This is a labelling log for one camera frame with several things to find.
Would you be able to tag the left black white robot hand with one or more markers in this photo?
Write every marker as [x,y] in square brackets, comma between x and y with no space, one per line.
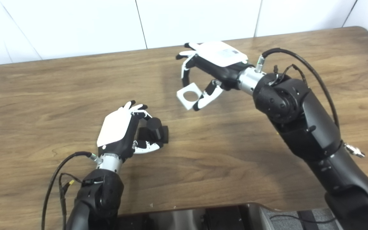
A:
[115,126]

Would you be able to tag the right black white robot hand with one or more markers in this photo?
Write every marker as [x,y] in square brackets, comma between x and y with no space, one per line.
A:
[222,56]

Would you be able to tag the black peg with square base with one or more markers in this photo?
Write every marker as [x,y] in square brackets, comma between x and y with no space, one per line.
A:
[159,131]

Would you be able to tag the white square piece with hole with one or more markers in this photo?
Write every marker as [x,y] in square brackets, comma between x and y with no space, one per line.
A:
[187,103]

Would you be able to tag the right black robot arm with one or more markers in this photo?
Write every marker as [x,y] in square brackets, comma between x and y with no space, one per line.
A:
[302,121]

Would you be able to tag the black robot torso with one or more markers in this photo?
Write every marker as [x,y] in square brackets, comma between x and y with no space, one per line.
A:
[184,220]

